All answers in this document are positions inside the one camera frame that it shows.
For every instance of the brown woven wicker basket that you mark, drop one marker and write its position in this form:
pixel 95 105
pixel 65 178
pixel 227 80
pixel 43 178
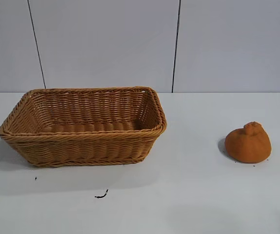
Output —
pixel 81 148

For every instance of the small black curved scrap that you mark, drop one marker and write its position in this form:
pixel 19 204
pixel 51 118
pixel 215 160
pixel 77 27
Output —
pixel 103 195

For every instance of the orange knobbed citrus fruit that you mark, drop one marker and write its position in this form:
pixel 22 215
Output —
pixel 248 146

